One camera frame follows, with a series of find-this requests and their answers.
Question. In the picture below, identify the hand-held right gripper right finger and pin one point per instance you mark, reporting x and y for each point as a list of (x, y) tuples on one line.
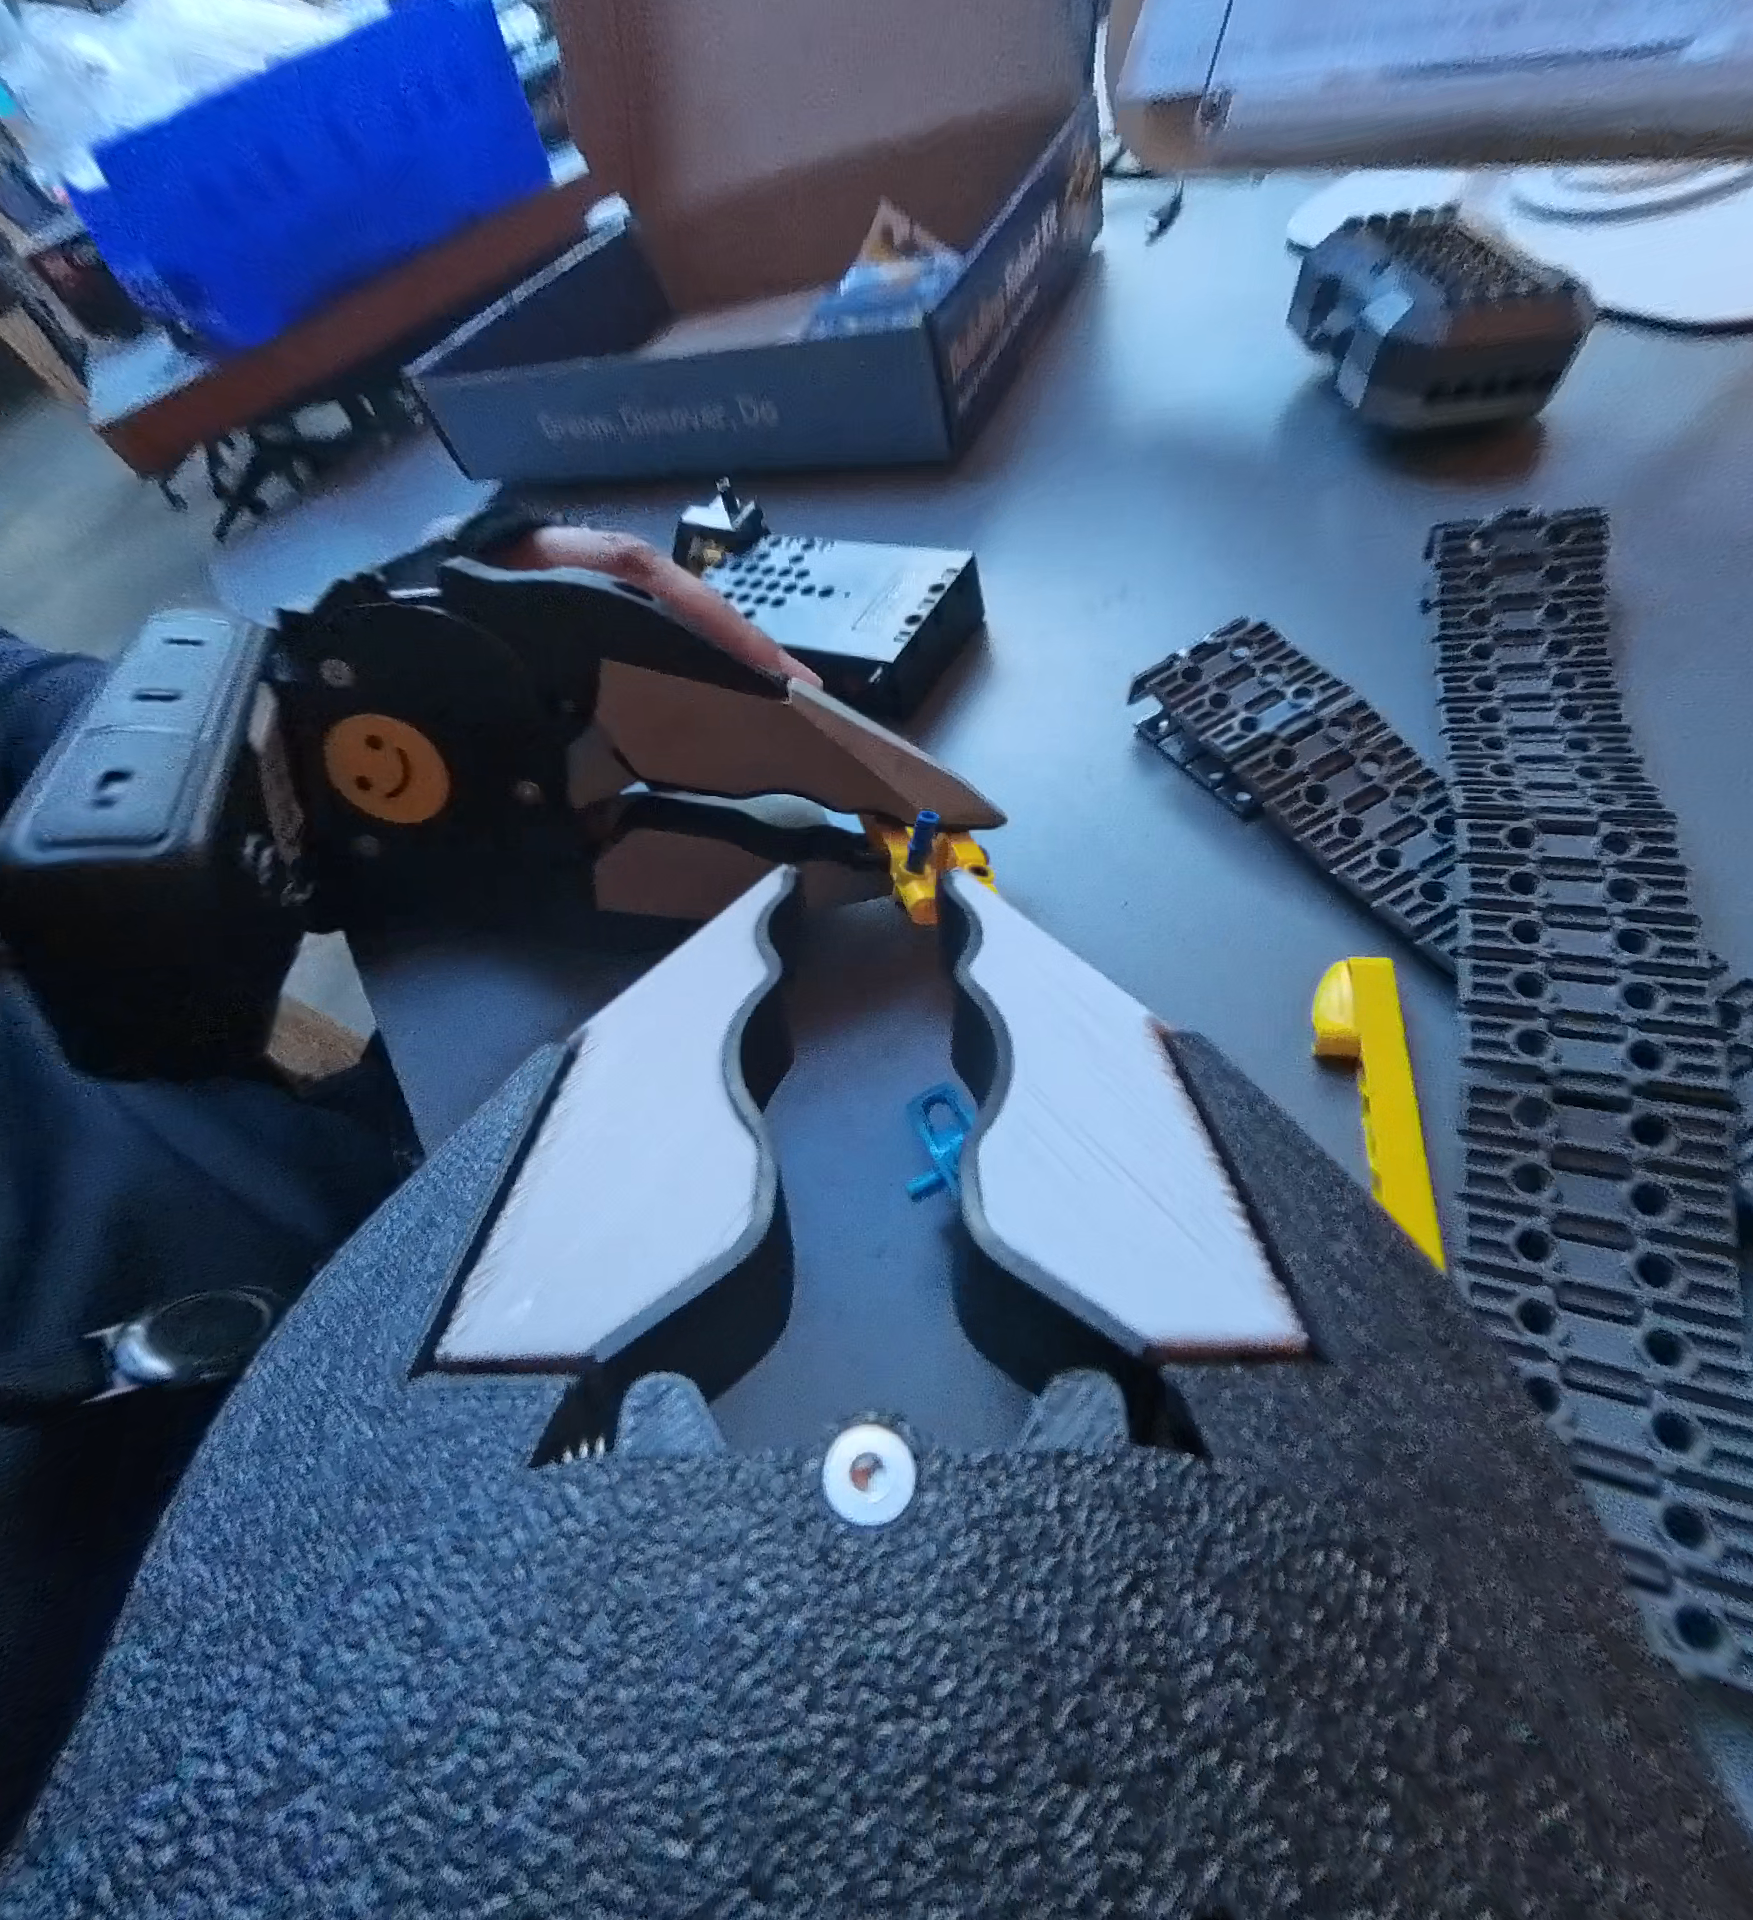
[(1116, 1170)]

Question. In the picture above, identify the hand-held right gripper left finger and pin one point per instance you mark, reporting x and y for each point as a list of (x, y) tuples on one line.
[(619, 1170)]

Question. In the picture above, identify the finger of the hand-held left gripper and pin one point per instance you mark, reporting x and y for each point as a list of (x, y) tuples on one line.
[(786, 748), (695, 870)]

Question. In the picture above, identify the blue connector pin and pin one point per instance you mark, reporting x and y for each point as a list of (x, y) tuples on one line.
[(929, 833)]

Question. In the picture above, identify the yellow beam with pins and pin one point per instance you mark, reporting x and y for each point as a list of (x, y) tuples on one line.
[(907, 883)]

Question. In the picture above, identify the grey desk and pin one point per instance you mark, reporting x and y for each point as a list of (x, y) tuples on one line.
[(1191, 495)]

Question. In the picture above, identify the person's left hand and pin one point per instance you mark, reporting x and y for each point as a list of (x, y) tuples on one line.
[(635, 564)]

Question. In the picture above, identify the black perforated battery box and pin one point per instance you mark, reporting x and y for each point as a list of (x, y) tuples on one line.
[(847, 614)]

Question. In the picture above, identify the small blue plastic piece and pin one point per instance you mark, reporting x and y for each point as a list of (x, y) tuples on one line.
[(937, 1131)]

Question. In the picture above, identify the black plug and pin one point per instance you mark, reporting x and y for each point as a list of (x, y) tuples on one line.
[(719, 526)]

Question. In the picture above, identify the yellow plastic beam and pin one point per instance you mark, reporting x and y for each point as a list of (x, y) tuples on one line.
[(1384, 1081)]

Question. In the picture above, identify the brown side table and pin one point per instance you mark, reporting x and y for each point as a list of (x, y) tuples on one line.
[(367, 344)]

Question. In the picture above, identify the dark blue cardboard box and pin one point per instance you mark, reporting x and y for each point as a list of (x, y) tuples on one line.
[(695, 396)]

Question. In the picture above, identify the short black track strip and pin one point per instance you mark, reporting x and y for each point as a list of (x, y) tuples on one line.
[(1311, 764)]

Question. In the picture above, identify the round dark watch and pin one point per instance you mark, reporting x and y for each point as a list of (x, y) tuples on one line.
[(187, 1339)]

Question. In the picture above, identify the printed booklet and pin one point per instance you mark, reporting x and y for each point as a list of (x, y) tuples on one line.
[(884, 278)]

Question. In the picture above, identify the long black track strip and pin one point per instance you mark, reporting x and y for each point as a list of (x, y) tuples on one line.
[(1595, 1051)]

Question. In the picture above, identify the blue plastic bin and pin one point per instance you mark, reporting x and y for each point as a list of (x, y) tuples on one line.
[(304, 165)]

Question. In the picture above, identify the person's dark jacket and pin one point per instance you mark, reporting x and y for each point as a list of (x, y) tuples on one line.
[(64, 1501)]

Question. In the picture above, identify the dark grey motor block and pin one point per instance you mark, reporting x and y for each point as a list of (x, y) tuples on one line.
[(1431, 323)]

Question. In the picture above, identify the white monitor stand base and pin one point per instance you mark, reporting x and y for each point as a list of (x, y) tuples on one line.
[(1687, 223)]

